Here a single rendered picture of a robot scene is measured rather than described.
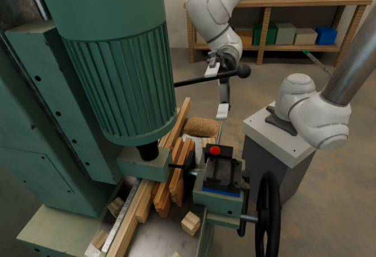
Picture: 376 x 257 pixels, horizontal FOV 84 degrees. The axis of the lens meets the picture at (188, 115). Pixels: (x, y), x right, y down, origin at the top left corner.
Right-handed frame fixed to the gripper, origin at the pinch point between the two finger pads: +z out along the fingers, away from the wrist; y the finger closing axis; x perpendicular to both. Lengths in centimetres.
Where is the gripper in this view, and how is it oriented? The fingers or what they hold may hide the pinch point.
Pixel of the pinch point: (216, 96)
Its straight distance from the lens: 58.1
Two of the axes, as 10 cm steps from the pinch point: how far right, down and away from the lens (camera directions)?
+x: 9.3, -0.8, -3.7
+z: -2.4, 6.2, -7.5
